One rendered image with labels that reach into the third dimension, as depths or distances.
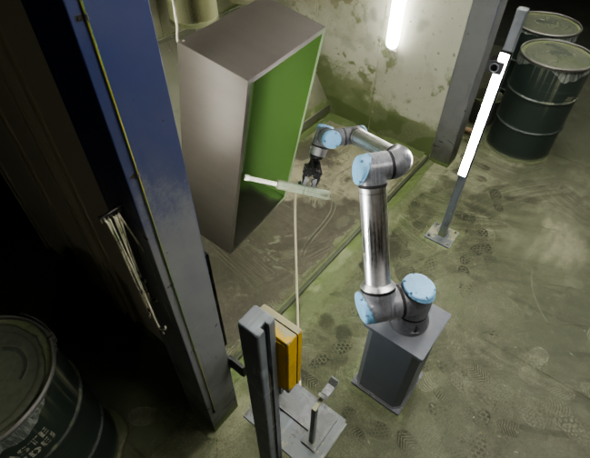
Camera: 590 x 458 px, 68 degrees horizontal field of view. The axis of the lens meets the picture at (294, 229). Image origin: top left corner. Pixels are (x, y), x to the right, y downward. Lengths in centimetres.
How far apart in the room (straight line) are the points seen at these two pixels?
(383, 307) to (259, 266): 137
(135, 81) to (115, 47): 9
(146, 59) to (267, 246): 229
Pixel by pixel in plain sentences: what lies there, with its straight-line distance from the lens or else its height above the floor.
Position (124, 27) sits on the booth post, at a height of 208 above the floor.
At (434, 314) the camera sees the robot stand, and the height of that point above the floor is 64.
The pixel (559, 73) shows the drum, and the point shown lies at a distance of 411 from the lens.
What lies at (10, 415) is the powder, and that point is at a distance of 196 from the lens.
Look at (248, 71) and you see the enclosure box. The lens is 181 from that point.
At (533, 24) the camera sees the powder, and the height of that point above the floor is 86.
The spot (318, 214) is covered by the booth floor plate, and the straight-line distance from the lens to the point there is 345.
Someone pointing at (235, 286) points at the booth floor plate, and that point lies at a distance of 300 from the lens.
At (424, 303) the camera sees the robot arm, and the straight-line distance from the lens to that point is 197.
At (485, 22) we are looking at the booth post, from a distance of 361.
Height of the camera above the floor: 244
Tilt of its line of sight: 46 degrees down
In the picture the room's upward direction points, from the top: straight up
